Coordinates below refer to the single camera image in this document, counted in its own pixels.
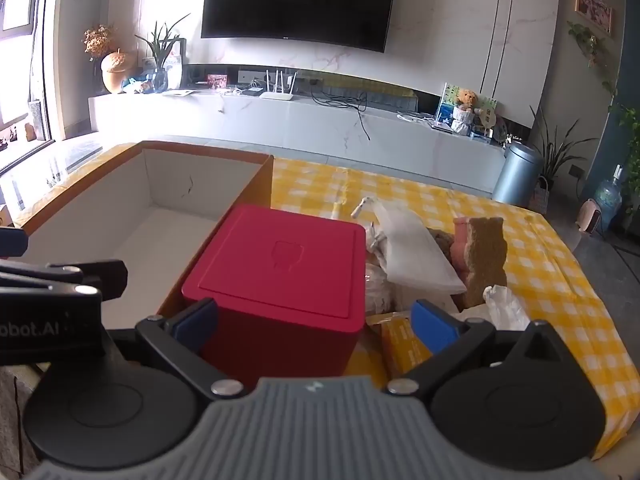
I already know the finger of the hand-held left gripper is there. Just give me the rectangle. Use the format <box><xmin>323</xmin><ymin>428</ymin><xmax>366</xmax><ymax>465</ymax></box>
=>
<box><xmin>0</xmin><ymin>226</ymin><xmax>129</xmax><ymax>307</ymax></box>

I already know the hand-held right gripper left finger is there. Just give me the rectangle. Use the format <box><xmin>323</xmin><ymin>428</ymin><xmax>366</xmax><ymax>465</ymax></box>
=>
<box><xmin>134</xmin><ymin>298</ymin><xmax>253</xmax><ymax>402</ymax></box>

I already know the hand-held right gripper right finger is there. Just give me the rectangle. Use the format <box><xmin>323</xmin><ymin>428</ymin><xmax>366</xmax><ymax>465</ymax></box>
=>
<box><xmin>386</xmin><ymin>299</ymin><xmax>572</xmax><ymax>402</ymax></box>

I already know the white translucent foam pouch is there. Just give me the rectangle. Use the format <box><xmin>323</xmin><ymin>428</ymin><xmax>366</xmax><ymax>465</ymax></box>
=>
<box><xmin>372</xmin><ymin>200</ymin><xmax>469</xmax><ymax>296</ymax></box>

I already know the red square lidded box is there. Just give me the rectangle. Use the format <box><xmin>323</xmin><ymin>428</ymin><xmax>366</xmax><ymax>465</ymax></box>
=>
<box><xmin>181</xmin><ymin>203</ymin><xmax>369</xmax><ymax>392</ymax></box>

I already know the orange cardboard box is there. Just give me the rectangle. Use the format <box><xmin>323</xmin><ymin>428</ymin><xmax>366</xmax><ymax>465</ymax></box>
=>
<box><xmin>10</xmin><ymin>140</ymin><xmax>275</xmax><ymax>322</ymax></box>

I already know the white crumpled cloth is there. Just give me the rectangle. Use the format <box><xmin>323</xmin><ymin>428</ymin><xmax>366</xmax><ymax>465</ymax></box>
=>
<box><xmin>482</xmin><ymin>284</ymin><xmax>531</xmax><ymax>332</ymax></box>

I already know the brown fluffy towel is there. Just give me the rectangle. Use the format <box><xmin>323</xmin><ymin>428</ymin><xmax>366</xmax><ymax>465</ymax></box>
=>
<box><xmin>426</xmin><ymin>227</ymin><xmax>457</xmax><ymax>262</ymax></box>

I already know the yellow checkered tablecloth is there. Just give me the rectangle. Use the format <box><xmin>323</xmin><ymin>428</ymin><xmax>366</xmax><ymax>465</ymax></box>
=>
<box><xmin>270</xmin><ymin>157</ymin><xmax>634</xmax><ymax>461</ymax></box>

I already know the grey blue trash can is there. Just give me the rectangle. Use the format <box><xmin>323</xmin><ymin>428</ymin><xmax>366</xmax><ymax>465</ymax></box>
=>
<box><xmin>492</xmin><ymin>142</ymin><xmax>545</xmax><ymax>206</ymax></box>

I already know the pink space heater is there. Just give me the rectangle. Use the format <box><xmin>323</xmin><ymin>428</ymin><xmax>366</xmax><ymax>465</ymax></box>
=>
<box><xmin>574</xmin><ymin>198</ymin><xmax>604</xmax><ymax>235</ymax></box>

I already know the acorn shaped vase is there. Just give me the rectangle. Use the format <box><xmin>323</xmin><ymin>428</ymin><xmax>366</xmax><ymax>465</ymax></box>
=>
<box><xmin>100</xmin><ymin>48</ymin><xmax>139</xmax><ymax>95</ymax></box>

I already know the long-leaf plant in woven basket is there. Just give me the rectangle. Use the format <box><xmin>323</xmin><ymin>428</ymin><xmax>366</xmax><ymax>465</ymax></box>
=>
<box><xmin>529</xmin><ymin>105</ymin><xmax>599</xmax><ymax>212</ymax></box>

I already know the window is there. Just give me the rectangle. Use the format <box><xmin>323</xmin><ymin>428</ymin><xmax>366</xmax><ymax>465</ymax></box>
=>
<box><xmin>0</xmin><ymin>0</ymin><xmax>57</xmax><ymax>142</ymax></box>

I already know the blue water bottle with pump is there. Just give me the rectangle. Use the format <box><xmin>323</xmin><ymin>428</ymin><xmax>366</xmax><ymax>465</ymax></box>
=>
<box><xmin>593</xmin><ymin>163</ymin><xmax>624</xmax><ymax>234</ymax></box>

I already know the brown teddy bear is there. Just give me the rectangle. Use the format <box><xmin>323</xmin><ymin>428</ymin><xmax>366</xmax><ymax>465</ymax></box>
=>
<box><xmin>451</xmin><ymin>88</ymin><xmax>479</xmax><ymax>135</ymax></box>

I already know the dried flower bunch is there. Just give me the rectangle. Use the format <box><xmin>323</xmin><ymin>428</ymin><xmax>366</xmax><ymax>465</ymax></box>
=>
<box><xmin>82</xmin><ymin>24</ymin><xmax>116</xmax><ymax>62</ymax></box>

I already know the white marble tv console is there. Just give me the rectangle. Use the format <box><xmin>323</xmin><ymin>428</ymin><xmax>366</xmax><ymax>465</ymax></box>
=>
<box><xmin>88</xmin><ymin>62</ymin><xmax>507</xmax><ymax>194</ymax></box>

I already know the green picture board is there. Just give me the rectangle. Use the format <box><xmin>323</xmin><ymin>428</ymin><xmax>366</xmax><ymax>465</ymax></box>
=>
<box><xmin>439</xmin><ymin>82</ymin><xmax>499</xmax><ymax>132</ymax></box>

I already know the green plant in glass vase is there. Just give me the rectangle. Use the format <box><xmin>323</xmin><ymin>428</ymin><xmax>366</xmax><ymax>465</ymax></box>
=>
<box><xmin>134</xmin><ymin>13</ymin><xmax>192</xmax><ymax>94</ymax></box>

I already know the white wifi router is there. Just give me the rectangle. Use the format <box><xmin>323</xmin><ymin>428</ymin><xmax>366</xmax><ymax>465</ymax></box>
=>
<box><xmin>259</xmin><ymin>68</ymin><xmax>297</xmax><ymax>102</ymax></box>

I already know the hanging ivy plant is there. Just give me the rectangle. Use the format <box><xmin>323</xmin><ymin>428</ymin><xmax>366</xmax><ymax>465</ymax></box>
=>
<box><xmin>567</xmin><ymin>20</ymin><xmax>619</xmax><ymax>97</ymax></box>

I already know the black flat television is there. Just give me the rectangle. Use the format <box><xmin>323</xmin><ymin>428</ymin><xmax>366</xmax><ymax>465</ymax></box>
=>
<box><xmin>200</xmin><ymin>0</ymin><xmax>401</xmax><ymax>54</ymax></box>

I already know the black cable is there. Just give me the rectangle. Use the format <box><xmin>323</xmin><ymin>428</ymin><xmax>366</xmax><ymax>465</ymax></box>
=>
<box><xmin>309</xmin><ymin>80</ymin><xmax>372</xmax><ymax>141</ymax></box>

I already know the framed wall picture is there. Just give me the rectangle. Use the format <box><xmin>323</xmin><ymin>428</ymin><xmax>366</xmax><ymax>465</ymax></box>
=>
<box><xmin>573</xmin><ymin>0</ymin><xmax>614</xmax><ymax>36</ymax></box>

